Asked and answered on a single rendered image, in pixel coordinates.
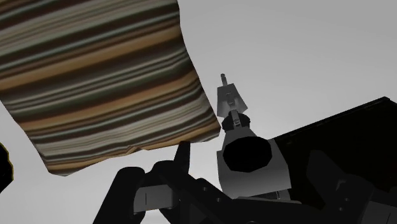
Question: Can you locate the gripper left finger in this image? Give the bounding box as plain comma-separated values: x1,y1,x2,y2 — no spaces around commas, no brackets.
92,141,237,224

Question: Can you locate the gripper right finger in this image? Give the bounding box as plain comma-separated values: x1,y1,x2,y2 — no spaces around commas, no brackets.
306,150,397,224

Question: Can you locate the black flat box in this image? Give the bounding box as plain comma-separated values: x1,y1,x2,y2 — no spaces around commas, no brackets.
272,96,397,212

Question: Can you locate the grey spray bottle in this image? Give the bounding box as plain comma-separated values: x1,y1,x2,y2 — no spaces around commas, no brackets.
216,73,292,200

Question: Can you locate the brown striped pillow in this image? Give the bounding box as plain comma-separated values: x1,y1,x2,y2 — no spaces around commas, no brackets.
0,0,221,177

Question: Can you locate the black object with yellow rim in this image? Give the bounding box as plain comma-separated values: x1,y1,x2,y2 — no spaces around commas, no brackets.
0,143,15,193

